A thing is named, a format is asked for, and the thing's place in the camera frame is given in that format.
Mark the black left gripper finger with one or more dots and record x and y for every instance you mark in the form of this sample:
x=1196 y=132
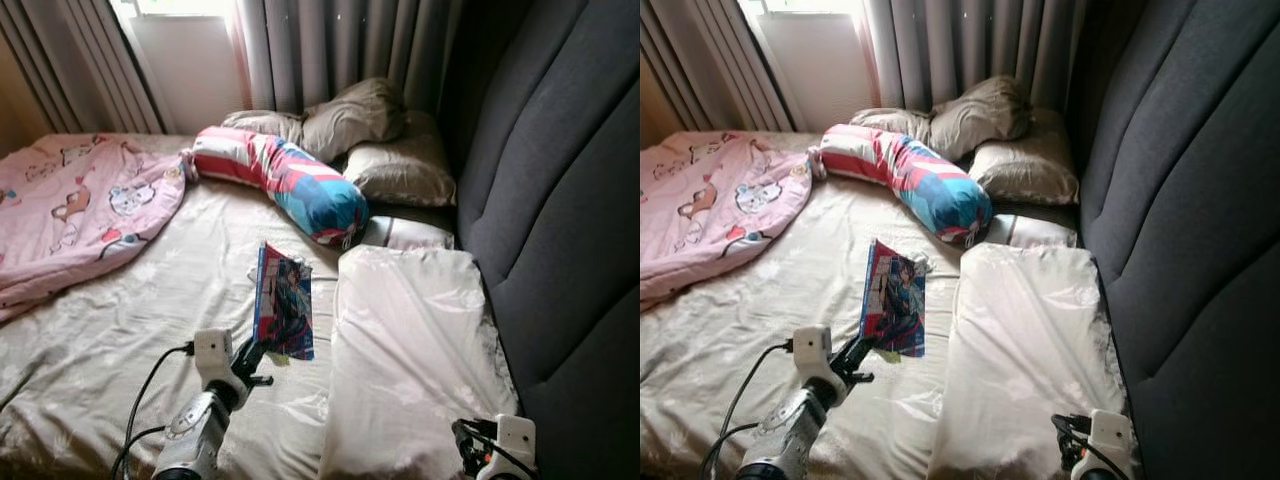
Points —
x=255 y=352
x=856 y=350

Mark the bright window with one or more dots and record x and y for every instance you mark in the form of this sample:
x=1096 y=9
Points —
x=180 y=7
x=810 y=6

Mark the crumpled white tissue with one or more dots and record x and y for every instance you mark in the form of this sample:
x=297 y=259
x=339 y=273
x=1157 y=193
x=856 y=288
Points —
x=920 y=264

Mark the pink cartoon print quilt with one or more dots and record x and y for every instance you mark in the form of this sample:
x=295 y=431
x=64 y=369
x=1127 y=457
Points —
x=80 y=210
x=710 y=200

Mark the silver white satin pillow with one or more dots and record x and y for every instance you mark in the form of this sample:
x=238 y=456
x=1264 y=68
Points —
x=1040 y=232
x=415 y=235

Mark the large white pillow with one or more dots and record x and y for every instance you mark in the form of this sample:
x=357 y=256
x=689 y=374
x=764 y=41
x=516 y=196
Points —
x=1020 y=360
x=410 y=360

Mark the red blue striped bolster pillow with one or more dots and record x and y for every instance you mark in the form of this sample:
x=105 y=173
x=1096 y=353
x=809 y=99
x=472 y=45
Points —
x=290 y=180
x=920 y=180

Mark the dark grey padded headboard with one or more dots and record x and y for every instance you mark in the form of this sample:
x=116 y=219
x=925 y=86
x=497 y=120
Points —
x=570 y=200
x=1190 y=200

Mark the pale pink sheer curtain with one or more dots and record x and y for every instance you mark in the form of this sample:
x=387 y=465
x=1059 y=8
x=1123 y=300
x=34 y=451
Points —
x=866 y=60
x=238 y=60

